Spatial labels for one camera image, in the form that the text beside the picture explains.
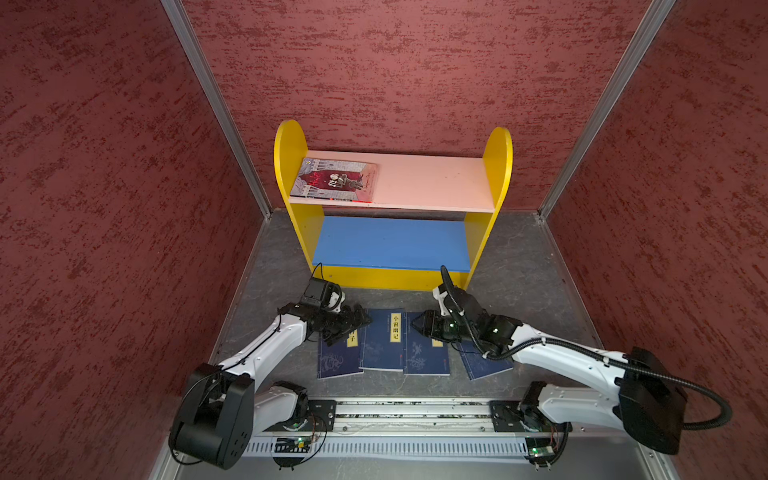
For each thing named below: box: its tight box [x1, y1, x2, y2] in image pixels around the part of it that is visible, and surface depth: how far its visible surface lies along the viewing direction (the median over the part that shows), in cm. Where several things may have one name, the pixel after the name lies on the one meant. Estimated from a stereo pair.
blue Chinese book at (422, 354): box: [403, 312, 450, 376], surface depth 85 cm
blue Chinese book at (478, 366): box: [460, 340, 514, 381], surface depth 83 cm
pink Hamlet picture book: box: [290, 157, 379, 203], surface depth 72 cm
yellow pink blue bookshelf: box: [274, 120, 514, 291], surface depth 75 cm
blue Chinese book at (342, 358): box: [317, 326, 364, 379], surface depth 85 cm
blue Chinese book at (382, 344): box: [359, 308, 405, 372], surface depth 87 cm
